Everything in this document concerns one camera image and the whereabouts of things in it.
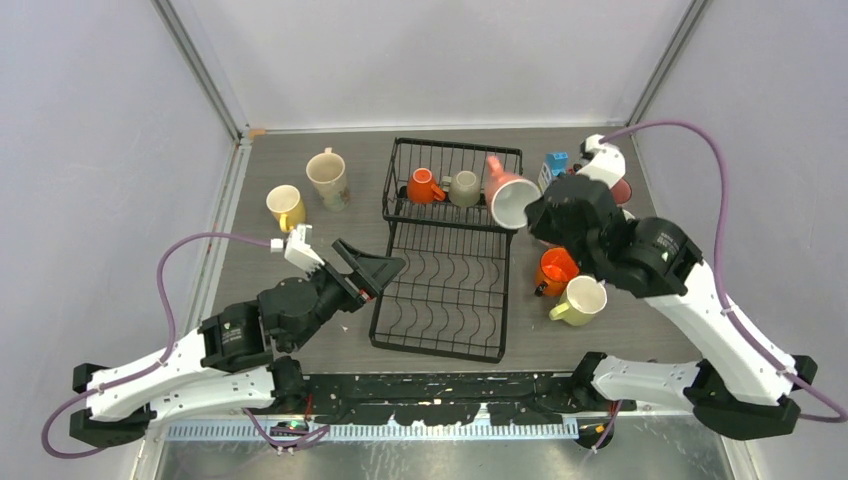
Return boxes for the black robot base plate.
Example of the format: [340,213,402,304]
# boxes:
[241,370,637,429]

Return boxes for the orange mug front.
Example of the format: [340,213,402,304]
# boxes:
[534,247,580,297]

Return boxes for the salmon pink mug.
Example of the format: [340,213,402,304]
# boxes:
[484,155,542,230]

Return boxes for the orange mug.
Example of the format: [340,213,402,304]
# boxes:
[534,247,580,297]
[407,168,446,204]

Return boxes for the black wire dish rack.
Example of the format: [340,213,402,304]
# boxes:
[369,137,523,364]

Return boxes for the cream floral tall mug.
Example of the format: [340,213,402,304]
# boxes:
[305,147,350,212]

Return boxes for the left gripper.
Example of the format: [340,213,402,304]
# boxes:
[289,240,407,352]

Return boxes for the yellow mug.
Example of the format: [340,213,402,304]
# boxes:
[266,185,306,233]

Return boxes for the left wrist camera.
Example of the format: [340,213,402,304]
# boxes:
[270,224,325,275]

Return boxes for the pink round mug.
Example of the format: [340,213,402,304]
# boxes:
[610,178,632,205]

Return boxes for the toy block building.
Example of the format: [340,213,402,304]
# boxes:
[537,152,569,192]

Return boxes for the grey mug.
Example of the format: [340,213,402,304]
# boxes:
[441,170,481,208]

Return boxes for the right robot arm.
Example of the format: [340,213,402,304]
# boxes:
[524,175,817,440]

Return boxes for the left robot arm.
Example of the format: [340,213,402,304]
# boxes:
[69,232,406,449]

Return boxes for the light green mug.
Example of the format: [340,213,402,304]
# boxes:
[548,275,608,327]

